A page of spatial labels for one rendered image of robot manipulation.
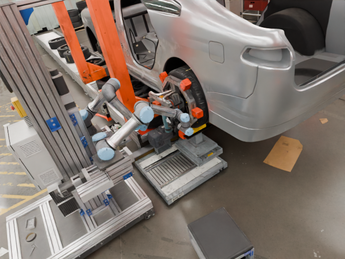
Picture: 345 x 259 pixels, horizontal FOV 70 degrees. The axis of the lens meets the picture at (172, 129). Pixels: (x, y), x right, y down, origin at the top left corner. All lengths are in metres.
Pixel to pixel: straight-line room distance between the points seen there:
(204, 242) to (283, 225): 0.84
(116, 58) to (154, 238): 1.78
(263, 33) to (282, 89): 0.40
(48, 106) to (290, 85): 1.71
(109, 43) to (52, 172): 1.29
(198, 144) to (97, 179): 1.33
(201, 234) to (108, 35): 1.94
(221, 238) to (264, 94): 1.10
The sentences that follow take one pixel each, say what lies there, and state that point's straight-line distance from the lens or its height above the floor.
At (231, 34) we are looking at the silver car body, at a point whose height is 1.61.
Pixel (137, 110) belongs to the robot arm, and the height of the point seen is 1.21.
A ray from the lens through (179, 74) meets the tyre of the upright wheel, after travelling 2.48.
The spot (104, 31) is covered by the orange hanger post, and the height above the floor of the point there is 1.64.
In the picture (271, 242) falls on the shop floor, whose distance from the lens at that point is 2.46.
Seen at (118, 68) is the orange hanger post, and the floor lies 1.26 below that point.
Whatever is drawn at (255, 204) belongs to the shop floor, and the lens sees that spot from 2.66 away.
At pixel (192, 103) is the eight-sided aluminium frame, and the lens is 2.36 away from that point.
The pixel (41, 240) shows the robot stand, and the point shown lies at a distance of 2.73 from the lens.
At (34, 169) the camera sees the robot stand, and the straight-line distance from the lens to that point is 2.16.
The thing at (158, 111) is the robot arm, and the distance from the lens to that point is 2.06.
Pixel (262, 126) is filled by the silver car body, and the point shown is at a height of 0.93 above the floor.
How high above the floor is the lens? 2.10
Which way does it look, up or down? 35 degrees down
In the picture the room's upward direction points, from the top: 11 degrees counter-clockwise
